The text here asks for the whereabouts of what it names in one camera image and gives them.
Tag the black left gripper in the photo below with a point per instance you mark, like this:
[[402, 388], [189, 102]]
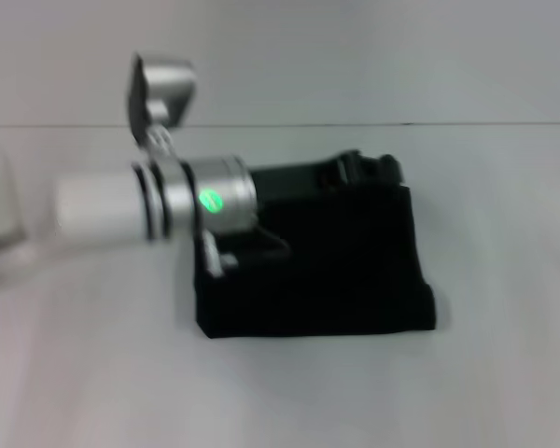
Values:
[[308, 179]]

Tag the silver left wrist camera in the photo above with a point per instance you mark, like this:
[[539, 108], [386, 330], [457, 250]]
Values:
[[161, 91]]

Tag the black shirt with FREE print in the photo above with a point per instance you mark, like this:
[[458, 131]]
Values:
[[317, 261]]

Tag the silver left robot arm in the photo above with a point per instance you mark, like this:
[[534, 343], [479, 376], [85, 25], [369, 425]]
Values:
[[154, 198]]

